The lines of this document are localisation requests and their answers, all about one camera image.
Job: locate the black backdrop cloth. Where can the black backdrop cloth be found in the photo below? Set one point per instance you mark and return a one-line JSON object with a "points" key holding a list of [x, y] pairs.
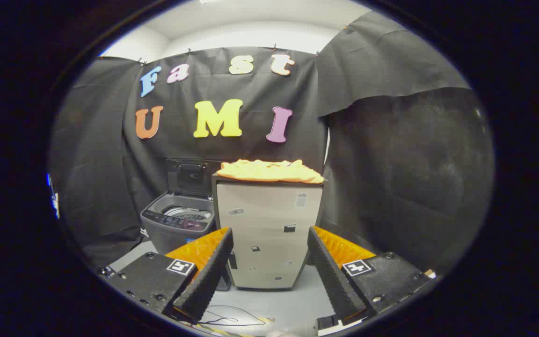
{"points": [[232, 150]]}

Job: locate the orange shirt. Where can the orange shirt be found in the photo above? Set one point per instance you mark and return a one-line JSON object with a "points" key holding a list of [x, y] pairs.
{"points": [[269, 172]]}

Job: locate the dark washing machine lid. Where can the dark washing machine lid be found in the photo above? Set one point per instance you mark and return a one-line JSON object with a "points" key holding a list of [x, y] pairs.
{"points": [[193, 177]]}

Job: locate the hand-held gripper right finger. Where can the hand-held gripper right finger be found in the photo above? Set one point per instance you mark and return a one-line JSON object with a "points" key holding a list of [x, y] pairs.
{"points": [[330, 276]]}

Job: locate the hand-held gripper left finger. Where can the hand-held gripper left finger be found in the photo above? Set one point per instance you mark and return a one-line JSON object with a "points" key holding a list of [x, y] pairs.
{"points": [[211, 271]]}

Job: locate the grey washing machine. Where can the grey washing machine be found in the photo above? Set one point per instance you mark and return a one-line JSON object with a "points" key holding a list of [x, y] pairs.
{"points": [[176, 234]]}

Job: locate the beige cabinet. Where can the beige cabinet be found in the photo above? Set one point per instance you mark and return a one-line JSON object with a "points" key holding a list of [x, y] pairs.
{"points": [[269, 220]]}

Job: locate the blue and white object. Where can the blue and white object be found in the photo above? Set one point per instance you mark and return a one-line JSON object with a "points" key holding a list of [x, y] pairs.
{"points": [[54, 199]]}

